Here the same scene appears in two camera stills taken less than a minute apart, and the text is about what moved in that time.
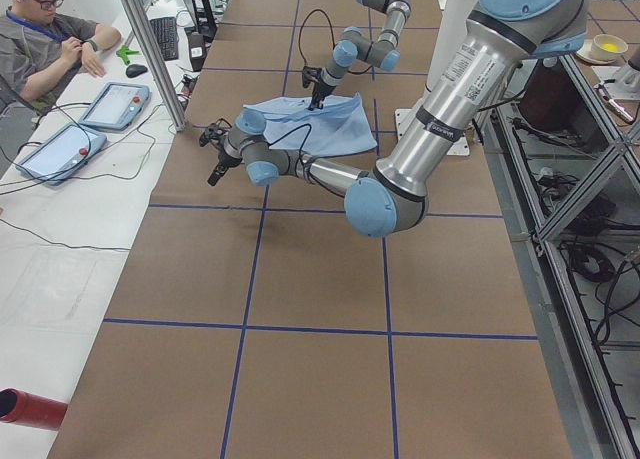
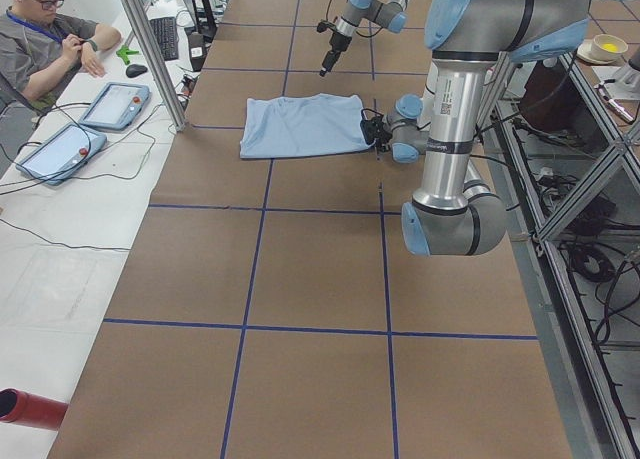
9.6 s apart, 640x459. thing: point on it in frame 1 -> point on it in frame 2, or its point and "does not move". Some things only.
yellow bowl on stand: (601, 49) does not move
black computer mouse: (133, 70) does not move
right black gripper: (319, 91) -> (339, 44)
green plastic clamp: (124, 51) does not move
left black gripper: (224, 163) -> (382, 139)
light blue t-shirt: (341, 124) does not move
